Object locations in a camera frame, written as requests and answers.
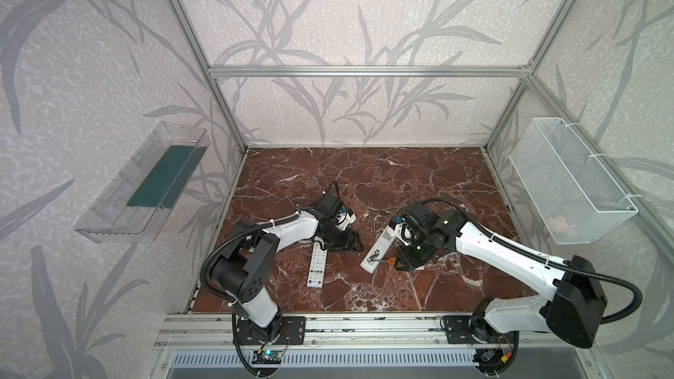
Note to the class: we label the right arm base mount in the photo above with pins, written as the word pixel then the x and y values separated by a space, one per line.
pixel 455 329

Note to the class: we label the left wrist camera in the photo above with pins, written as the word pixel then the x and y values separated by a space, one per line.
pixel 345 219

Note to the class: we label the pink object in basket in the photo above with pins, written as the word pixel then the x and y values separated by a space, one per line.
pixel 558 225

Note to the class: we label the green lit circuit board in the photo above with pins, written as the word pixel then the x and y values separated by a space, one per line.
pixel 267 357

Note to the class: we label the right base wiring connector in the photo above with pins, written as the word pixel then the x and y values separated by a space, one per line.
pixel 492 357

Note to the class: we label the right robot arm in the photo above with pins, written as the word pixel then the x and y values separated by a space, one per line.
pixel 571 299

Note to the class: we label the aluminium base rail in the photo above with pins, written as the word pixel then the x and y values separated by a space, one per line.
pixel 324 330

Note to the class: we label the white wire mesh basket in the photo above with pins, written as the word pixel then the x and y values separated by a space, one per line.
pixel 563 177

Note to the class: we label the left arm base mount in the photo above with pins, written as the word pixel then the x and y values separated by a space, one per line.
pixel 282 330

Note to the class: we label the white remote control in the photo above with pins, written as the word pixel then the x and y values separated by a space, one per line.
pixel 376 254

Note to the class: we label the clear plastic wall bin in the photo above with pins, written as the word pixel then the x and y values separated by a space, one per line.
pixel 134 207

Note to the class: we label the aluminium cage frame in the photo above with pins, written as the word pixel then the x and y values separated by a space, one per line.
pixel 606 68

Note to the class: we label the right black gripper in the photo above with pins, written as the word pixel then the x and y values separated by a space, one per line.
pixel 409 254

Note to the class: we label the white remote with coloured buttons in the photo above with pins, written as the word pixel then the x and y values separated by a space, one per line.
pixel 316 274

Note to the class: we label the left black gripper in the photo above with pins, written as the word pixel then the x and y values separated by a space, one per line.
pixel 336 238

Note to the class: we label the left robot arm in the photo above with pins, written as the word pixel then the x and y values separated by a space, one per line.
pixel 237 270

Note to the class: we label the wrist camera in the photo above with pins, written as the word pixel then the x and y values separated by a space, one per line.
pixel 345 219
pixel 400 233

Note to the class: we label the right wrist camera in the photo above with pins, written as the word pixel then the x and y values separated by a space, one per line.
pixel 400 233

